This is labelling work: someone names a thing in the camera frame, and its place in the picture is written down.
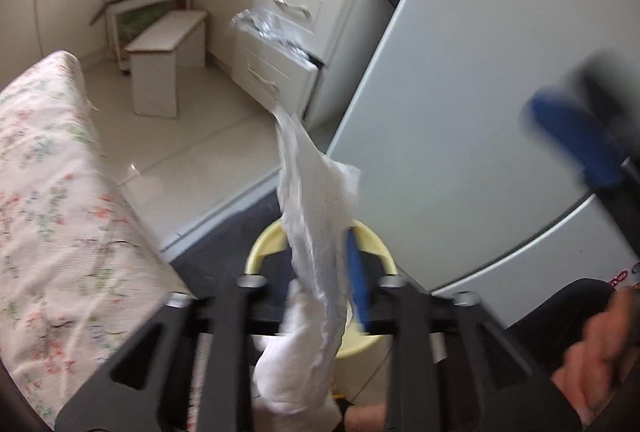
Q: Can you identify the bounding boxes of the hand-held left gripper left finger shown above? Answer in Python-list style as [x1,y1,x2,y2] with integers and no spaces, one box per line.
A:
[54,276,289,432]

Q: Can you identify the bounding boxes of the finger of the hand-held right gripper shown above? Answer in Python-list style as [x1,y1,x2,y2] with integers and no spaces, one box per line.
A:
[520,52,640,263]

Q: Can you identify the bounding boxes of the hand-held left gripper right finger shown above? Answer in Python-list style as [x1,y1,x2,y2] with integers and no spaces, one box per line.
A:
[346,229,583,432]

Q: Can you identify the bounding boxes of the white paper tissue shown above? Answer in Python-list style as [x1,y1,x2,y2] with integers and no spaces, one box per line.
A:
[252,104,362,415]

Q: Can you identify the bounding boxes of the yellow trash bin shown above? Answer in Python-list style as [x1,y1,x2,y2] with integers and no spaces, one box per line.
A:
[244,218,399,360]

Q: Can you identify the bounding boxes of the person's right hand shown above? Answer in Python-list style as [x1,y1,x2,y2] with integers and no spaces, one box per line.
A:
[550,287,640,415]

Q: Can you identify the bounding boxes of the dark floor mat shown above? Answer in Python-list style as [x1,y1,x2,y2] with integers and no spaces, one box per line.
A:
[170,197,351,298]

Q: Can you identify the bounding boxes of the white refrigerator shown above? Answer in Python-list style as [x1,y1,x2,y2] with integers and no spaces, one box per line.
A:
[327,0,640,330]

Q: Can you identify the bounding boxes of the floral tablecloth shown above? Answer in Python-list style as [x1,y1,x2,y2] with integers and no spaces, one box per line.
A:
[0,49,201,430]

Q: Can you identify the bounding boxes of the white stool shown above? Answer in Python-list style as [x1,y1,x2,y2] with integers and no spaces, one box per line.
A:
[124,9,208,119]

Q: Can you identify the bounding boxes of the clear plastic bag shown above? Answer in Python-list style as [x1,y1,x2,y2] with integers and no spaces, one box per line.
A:
[231,9,313,63]

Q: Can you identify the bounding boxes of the green vegetables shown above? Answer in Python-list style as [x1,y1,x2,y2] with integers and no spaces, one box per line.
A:
[122,7,166,38]

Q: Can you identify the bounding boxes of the white base cabinets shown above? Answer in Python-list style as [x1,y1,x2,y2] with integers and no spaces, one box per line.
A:
[0,0,113,63]

